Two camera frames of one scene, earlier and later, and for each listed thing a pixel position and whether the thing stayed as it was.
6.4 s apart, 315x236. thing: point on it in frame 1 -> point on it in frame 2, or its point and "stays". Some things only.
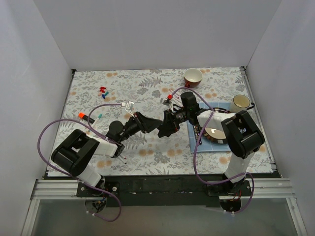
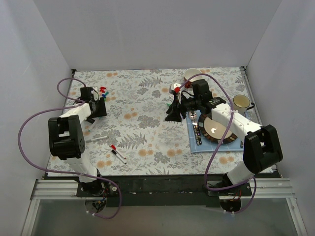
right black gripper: (170, 120) -> (179, 106)
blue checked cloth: (206, 146) stays
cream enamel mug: (240, 102) stays
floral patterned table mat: (96, 99) stays
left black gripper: (141, 122) -> (100, 108)
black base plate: (163, 191) stays
